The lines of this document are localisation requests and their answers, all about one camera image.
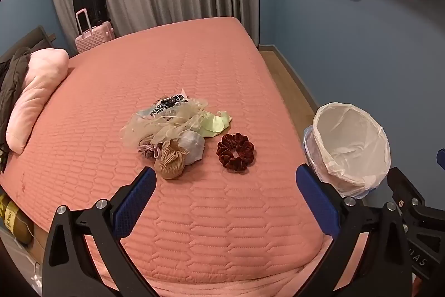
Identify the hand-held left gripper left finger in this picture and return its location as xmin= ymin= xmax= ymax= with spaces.
xmin=42 ymin=166 xmax=159 ymax=297

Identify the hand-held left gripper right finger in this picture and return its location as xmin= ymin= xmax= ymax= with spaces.
xmin=295 ymin=163 xmax=414 ymax=297

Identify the tan pleated scrunchie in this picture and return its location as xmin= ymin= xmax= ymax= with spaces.
xmin=154 ymin=140 xmax=190 ymax=179

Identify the lilac scrunchie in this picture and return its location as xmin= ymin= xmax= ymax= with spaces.
xmin=138 ymin=142 xmax=162 ymax=158

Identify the bin with white plastic liner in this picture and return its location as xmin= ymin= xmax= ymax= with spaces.
xmin=303 ymin=102 xmax=392 ymax=199

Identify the pale grey satin scrunchie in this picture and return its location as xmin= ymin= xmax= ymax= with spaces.
xmin=179 ymin=131 xmax=206 ymax=165

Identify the dark red velvet scrunchie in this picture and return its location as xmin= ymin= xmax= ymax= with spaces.
xmin=216 ymin=133 xmax=255 ymax=173

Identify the light green cloth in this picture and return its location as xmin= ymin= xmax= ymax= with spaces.
xmin=200 ymin=111 xmax=233 ymax=138

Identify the pink quilted bed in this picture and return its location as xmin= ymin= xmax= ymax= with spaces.
xmin=0 ymin=16 xmax=334 ymax=297

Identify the cardboard box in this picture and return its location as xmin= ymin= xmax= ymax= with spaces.
xmin=26 ymin=225 xmax=49 ymax=266

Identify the pink fleece blanket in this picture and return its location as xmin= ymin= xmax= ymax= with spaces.
xmin=149 ymin=234 xmax=369 ymax=297

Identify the yellow bottle under bed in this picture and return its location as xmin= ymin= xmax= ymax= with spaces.
xmin=0 ymin=193 xmax=34 ymax=245

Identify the pink pillow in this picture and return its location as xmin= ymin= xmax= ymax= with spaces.
xmin=6 ymin=48 xmax=70 ymax=154

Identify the pink suitcase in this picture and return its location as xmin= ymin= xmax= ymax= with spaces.
xmin=75 ymin=8 xmax=116 ymax=55

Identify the dark jacket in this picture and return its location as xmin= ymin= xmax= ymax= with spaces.
xmin=0 ymin=46 xmax=33 ymax=172

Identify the dark headboard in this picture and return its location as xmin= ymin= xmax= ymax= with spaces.
xmin=0 ymin=25 xmax=56 ymax=64

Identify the black suitcase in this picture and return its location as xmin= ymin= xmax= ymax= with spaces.
xmin=72 ymin=0 xmax=112 ymax=27

